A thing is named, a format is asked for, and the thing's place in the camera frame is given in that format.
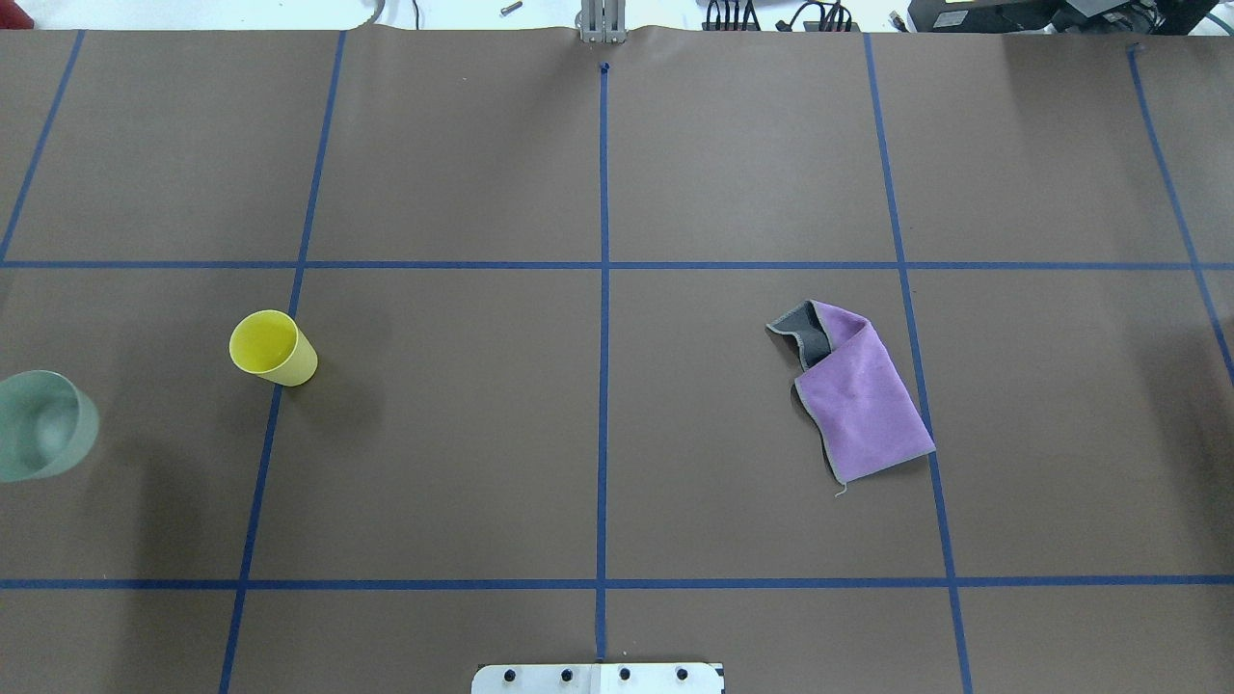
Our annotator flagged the green bowl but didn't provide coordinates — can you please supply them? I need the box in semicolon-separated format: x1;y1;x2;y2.
1;370;100;484

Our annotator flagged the purple grey cloth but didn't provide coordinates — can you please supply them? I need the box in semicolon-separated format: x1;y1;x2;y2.
765;300;937;488

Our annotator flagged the yellow plastic cup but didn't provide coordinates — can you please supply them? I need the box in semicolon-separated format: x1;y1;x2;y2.
228;310;320;387

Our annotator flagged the aluminium frame post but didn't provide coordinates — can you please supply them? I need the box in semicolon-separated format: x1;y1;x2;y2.
575;0;629;44

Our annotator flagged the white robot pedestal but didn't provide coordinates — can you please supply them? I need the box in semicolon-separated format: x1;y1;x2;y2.
470;662;726;693

